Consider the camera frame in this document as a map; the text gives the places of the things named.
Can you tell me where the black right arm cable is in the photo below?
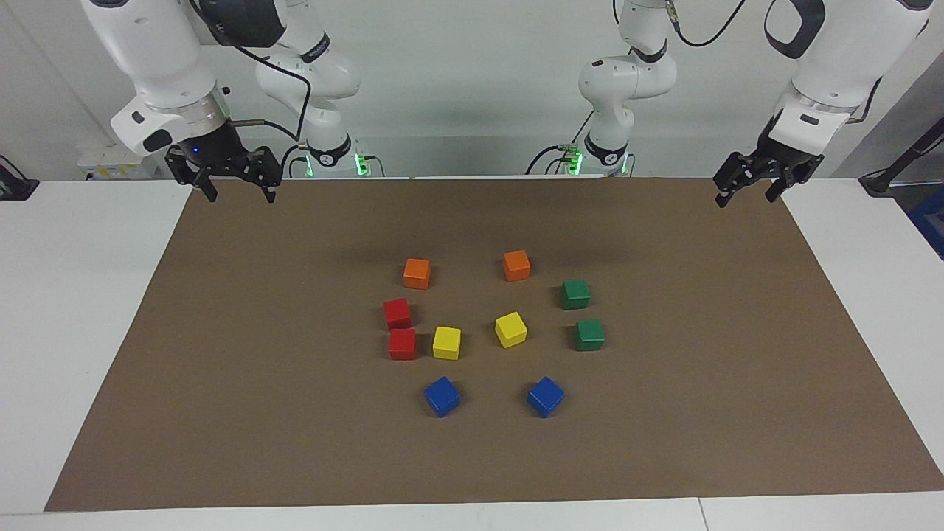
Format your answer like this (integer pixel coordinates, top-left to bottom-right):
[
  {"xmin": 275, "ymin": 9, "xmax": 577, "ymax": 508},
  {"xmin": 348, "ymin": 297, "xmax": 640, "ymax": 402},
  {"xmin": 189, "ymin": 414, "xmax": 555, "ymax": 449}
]
[{"xmin": 188, "ymin": 0, "xmax": 314, "ymax": 142}]

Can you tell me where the black stand with pole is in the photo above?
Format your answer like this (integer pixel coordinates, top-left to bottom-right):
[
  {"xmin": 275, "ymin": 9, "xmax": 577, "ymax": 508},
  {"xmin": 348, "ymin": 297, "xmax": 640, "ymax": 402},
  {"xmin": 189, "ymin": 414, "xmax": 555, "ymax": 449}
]
[{"xmin": 859, "ymin": 118, "xmax": 944, "ymax": 197}]

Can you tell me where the black clamp mount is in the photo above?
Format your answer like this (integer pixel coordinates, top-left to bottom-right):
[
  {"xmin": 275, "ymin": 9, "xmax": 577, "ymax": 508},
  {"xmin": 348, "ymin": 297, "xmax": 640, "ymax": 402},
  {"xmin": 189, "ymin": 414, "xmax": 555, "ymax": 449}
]
[{"xmin": 0, "ymin": 155, "xmax": 39, "ymax": 201}]

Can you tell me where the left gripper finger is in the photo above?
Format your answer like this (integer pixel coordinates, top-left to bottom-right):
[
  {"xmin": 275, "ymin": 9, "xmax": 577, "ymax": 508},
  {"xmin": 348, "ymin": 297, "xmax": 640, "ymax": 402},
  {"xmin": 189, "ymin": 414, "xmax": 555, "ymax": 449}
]
[
  {"xmin": 712, "ymin": 152, "xmax": 757, "ymax": 209},
  {"xmin": 765, "ymin": 154, "xmax": 825, "ymax": 204}
]

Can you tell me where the blue wooden block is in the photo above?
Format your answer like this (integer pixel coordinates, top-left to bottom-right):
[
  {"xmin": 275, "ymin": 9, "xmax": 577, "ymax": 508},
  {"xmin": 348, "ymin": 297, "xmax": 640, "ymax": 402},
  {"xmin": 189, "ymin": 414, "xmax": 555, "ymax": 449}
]
[
  {"xmin": 423, "ymin": 376, "xmax": 462, "ymax": 419},
  {"xmin": 527, "ymin": 376, "xmax": 566, "ymax": 419}
]

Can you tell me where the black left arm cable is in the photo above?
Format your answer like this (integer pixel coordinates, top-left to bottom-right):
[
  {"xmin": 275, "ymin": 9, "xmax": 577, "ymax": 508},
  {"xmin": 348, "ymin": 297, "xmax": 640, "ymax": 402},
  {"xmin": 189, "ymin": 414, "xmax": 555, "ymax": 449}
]
[{"xmin": 664, "ymin": 0, "xmax": 747, "ymax": 49}]

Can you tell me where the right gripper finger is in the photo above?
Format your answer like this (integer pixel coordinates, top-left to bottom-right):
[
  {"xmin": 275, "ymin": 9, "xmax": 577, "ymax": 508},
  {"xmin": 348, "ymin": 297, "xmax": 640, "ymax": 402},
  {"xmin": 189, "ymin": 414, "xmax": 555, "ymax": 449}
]
[
  {"xmin": 246, "ymin": 146, "xmax": 283, "ymax": 204},
  {"xmin": 164, "ymin": 145, "xmax": 220, "ymax": 203}
]

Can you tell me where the yellow wooden block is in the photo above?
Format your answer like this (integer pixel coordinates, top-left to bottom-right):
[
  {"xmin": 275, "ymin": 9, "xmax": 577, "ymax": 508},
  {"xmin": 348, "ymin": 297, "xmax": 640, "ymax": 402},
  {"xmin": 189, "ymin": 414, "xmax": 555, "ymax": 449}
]
[
  {"xmin": 494, "ymin": 311, "xmax": 529, "ymax": 350},
  {"xmin": 432, "ymin": 326, "xmax": 462, "ymax": 361}
]

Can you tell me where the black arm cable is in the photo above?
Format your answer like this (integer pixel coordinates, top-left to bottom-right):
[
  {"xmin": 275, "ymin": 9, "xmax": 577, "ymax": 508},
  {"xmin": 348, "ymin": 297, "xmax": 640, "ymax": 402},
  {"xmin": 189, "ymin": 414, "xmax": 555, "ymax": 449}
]
[
  {"xmin": 664, "ymin": 0, "xmax": 747, "ymax": 49},
  {"xmin": 188, "ymin": 0, "xmax": 314, "ymax": 142}
]

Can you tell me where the white power strip box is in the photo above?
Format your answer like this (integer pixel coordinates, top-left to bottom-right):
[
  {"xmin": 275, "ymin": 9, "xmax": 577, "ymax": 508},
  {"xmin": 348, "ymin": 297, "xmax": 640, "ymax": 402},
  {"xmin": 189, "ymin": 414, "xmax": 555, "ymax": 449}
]
[{"xmin": 77, "ymin": 144, "xmax": 159, "ymax": 180}]

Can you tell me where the brown table mat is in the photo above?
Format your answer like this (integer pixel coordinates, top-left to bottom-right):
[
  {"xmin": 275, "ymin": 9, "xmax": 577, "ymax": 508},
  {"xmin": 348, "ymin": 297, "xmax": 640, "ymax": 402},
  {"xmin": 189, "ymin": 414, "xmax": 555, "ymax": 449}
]
[{"xmin": 44, "ymin": 177, "xmax": 944, "ymax": 512}]

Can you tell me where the blue crate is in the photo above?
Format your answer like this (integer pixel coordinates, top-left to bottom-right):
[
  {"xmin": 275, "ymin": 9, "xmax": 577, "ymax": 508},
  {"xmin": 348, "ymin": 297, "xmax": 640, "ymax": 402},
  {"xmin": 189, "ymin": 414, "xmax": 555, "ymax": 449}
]
[{"xmin": 907, "ymin": 184, "xmax": 944, "ymax": 260}]

